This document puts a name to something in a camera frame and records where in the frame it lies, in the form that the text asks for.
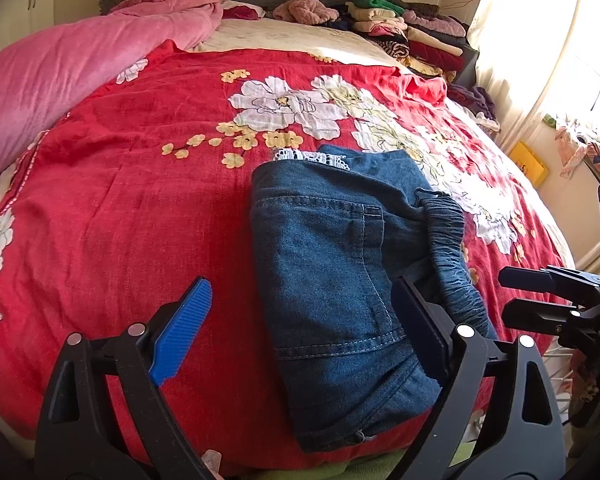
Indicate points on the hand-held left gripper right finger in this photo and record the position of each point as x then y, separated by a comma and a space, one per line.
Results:
417, 322

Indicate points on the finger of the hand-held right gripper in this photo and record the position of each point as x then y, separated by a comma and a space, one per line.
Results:
527, 279
537, 314

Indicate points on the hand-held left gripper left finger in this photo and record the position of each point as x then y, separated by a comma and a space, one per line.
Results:
185, 330

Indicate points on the blue denim garment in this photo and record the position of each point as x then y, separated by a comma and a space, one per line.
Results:
330, 270

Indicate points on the yellow box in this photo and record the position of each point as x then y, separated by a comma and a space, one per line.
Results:
530, 162

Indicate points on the red floral blanket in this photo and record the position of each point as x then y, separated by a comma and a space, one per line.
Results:
130, 210

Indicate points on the floral patterned cloth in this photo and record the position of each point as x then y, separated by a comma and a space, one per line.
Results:
580, 147

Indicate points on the green cloth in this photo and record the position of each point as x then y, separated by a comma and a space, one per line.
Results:
330, 471

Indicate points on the purple garment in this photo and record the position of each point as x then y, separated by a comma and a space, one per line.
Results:
475, 102

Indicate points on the cream curtain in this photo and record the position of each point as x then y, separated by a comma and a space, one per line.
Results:
520, 35

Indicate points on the stack of folded clothes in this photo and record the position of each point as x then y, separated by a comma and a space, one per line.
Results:
430, 35

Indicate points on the pink quilt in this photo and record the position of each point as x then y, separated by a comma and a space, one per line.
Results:
55, 60

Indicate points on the dark red garment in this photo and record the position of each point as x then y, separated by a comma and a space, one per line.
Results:
244, 12

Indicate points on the pink fluffy garment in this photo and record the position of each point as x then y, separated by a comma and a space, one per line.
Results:
305, 7

